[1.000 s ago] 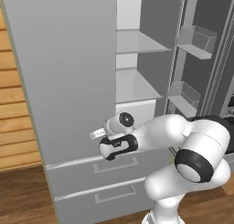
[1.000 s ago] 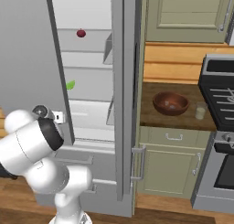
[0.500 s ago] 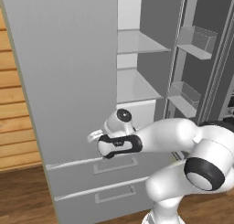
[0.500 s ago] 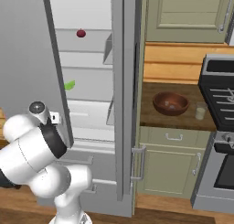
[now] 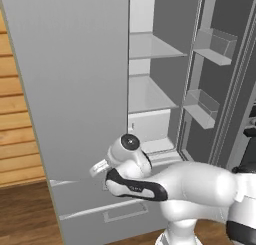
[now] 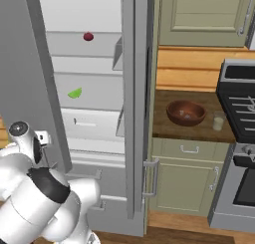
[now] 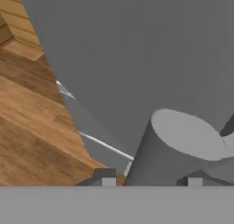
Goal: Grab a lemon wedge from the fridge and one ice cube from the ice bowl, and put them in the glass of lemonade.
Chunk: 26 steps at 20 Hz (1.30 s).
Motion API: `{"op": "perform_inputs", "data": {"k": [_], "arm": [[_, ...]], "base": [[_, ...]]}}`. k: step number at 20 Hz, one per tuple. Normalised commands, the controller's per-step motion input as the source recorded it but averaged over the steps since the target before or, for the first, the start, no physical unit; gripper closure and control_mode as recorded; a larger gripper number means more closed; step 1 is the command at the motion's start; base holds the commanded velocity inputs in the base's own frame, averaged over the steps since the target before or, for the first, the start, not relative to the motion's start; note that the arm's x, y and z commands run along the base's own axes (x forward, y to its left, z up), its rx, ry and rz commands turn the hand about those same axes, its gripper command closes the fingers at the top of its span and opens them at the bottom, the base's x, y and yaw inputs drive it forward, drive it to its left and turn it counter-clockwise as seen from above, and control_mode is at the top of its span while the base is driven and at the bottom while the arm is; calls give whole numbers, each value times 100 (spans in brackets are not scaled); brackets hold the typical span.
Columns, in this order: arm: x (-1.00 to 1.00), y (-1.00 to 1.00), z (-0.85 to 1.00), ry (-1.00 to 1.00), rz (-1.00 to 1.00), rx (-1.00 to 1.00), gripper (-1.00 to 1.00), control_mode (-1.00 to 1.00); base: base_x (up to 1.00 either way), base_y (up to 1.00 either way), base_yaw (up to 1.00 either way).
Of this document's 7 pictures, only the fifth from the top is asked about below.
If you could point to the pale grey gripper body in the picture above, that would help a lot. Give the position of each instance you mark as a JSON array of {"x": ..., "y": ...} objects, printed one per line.
[{"x": 100, "y": 167}]

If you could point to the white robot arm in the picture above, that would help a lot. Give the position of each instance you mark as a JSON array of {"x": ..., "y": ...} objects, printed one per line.
[{"x": 200, "y": 185}]

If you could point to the white fridge crisper drawer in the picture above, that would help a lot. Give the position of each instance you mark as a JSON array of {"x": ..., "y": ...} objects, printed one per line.
[{"x": 150, "y": 125}]

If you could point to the grey closed fridge door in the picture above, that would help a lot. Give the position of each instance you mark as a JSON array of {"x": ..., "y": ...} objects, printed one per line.
[{"x": 73, "y": 89}]

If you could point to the glass fridge shelf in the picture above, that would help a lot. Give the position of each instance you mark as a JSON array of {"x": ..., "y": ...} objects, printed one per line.
[
  {"x": 150, "y": 45},
  {"x": 146, "y": 95}
]

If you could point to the clear fridge door bin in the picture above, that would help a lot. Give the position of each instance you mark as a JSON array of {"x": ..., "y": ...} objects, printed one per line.
[
  {"x": 216, "y": 47},
  {"x": 203, "y": 107}
]

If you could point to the grey open fridge door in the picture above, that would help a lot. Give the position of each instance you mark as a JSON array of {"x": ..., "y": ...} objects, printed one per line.
[{"x": 226, "y": 89}]

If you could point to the grey fridge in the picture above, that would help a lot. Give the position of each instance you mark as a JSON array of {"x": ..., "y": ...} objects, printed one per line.
[{"x": 166, "y": 19}]

